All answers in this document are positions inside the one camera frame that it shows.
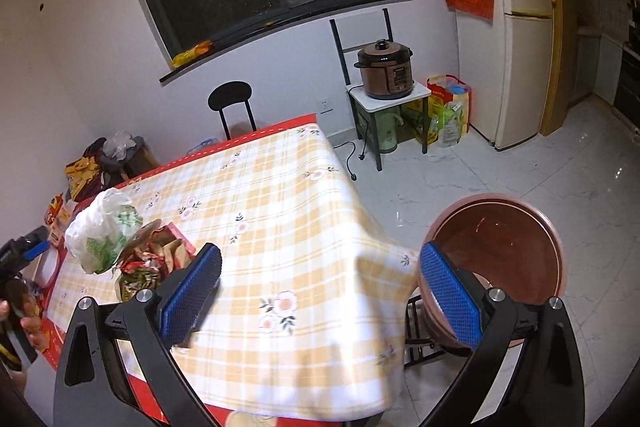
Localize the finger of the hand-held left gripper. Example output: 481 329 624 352
0 227 52 278

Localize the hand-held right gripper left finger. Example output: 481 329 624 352
52 243 223 427

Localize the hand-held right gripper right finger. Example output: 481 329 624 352
417 241 586 427

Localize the gold foil wrapper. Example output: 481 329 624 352
150 237 198 282

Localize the brown round basin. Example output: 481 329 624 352
417 193 571 350

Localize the person's left hand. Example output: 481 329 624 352
21 313 47 349

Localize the black metal stool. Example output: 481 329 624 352
402 294 451 369

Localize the red patterned snack wrapper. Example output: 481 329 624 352
117 252 173 303

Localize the white plastic bag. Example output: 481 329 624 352
65 188 143 275

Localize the yellow and brown bag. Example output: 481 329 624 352
65 156 108 202

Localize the yellow plaid floral tablecloth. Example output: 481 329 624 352
42 122 421 423

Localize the dark bin with plastic liner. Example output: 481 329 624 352
102 132 157 180

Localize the bluish plastic bag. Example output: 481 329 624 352
187 137 219 156

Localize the pale green kettle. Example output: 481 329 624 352
375 111 405 152

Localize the yellow sack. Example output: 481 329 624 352
402 99 436 144

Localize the red and yellow shopping bag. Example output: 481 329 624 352
426 74 473 148

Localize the black round-back chair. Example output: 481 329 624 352
208 81 258 142

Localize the small white-top side table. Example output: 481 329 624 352
348 82 432 172

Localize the yellow snack packet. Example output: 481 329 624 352
171 41 213 68

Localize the cream refrigerator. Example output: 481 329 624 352
455 0 556 152

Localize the brown pressure cooker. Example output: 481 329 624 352
354 39 416 100

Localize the black built-in oven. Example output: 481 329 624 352
615 42 640 128

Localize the black window sill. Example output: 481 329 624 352
159 0 412 84

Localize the black power cord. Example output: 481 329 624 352
332 139 371 182

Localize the wooden door frame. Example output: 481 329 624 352
535 0 581 138

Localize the black chair frame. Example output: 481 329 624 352
330 8 393 88

